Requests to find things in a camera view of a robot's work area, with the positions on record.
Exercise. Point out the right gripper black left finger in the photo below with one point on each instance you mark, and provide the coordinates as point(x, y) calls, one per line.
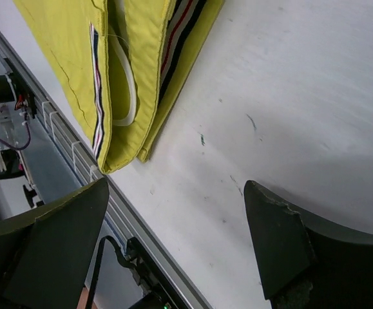
point(45, 253)

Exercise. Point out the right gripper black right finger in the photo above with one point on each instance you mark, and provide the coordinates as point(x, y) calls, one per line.
point(304, 260)

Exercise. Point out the yellow-green trousers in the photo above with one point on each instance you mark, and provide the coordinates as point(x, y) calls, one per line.
point(121, 65)

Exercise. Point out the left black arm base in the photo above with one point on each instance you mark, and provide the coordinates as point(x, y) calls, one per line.
point(14, 89)

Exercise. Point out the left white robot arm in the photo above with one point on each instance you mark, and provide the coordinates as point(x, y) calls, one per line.
point(17, 191)

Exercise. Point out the aluminium rail frame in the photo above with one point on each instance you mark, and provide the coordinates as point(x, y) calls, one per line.
point(58, 161)

